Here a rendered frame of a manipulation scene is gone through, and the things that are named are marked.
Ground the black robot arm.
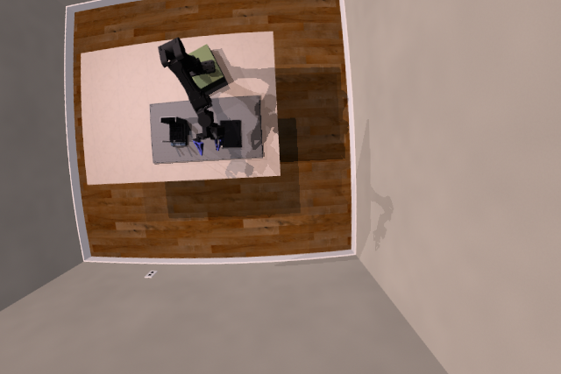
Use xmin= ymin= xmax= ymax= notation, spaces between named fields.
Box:
xmin=158 ymin=38 xmax=225 ymax=140

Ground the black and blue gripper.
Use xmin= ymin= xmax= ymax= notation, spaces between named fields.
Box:
xmin=193 ymin=133 xmax=224 ymax=155

